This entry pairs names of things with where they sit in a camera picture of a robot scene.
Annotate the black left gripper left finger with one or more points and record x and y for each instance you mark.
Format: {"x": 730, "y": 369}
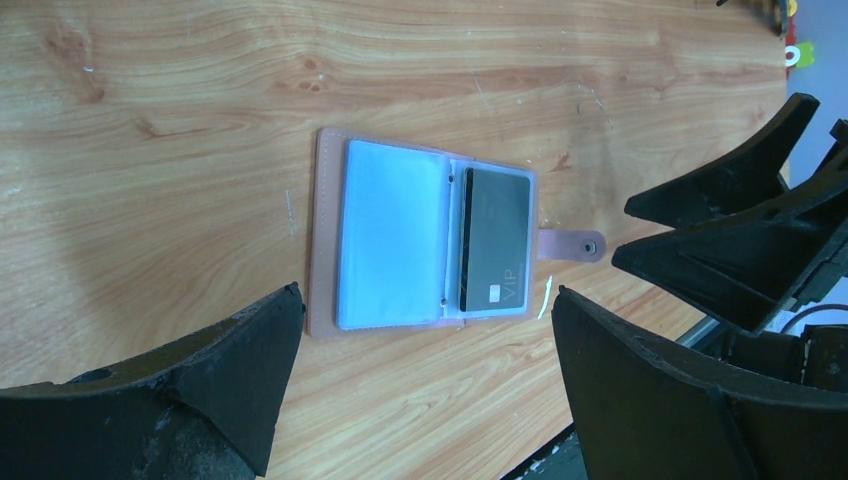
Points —
{"x": 204, "y": 406}

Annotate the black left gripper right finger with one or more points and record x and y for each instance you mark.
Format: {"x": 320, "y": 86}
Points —
{"x": 773, "y": 406}

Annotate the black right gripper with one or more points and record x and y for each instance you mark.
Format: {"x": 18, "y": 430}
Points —
{"x": 778, "y": 250}

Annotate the black VIP credit card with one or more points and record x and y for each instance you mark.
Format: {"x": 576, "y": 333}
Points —
{"x": 495, "y": 241}

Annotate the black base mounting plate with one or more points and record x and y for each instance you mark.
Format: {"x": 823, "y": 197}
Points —
{"x": 559, "y": 459}

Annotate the green white toy piece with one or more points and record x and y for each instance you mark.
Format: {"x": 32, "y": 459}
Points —
{"x": 799, "y": 55}

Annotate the red yellow toy piece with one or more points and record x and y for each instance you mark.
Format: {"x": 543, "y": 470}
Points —
{"x": 791, "y": 8}

